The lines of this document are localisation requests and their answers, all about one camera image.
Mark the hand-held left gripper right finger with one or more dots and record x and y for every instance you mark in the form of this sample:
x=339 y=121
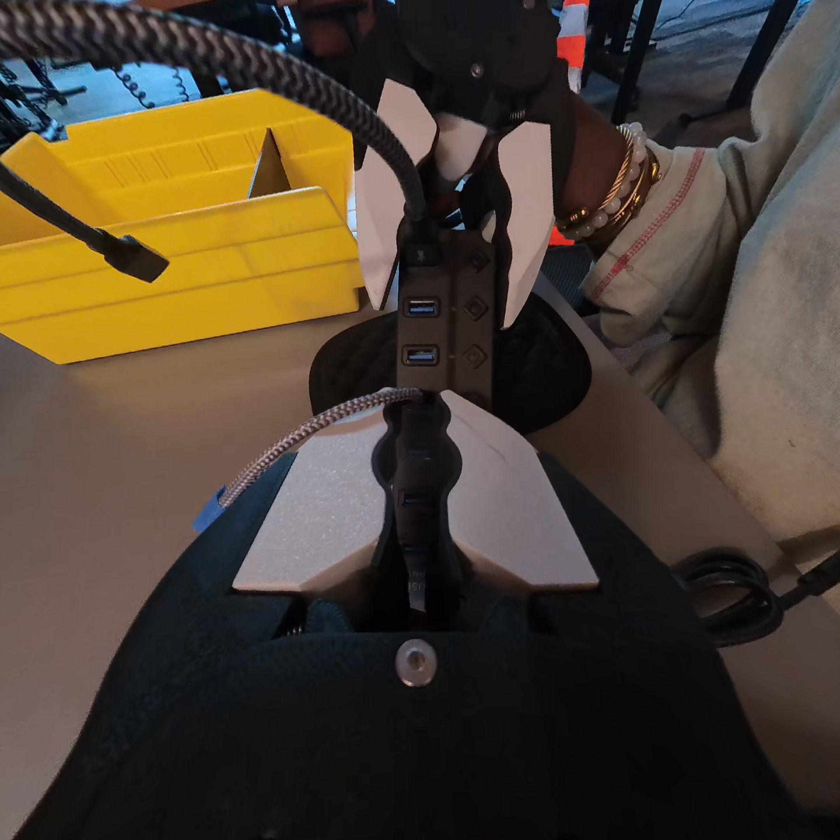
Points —
x=518 y=512

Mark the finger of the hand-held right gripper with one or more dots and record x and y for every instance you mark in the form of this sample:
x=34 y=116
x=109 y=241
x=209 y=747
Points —
x=380 y=197
x=531 y=210

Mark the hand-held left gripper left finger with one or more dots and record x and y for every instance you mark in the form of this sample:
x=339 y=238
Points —
x=315 y=512

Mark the long black usb hub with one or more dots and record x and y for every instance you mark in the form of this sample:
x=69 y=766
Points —
x=459 y=328

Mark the large yellow storage bin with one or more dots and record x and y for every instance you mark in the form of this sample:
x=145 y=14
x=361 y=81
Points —
x=197 y=275

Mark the person's right forearm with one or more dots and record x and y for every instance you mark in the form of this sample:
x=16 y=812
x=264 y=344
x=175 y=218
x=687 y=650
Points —
x=663 y=249

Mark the person's right hand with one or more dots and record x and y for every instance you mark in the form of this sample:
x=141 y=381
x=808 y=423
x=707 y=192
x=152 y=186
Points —
x=590 y=164

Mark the orange white striped cone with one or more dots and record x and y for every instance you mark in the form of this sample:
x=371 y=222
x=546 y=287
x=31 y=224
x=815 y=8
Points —
x=572 y=46

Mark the black desk frame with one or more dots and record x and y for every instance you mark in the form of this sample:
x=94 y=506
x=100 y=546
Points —
x=633 y=52

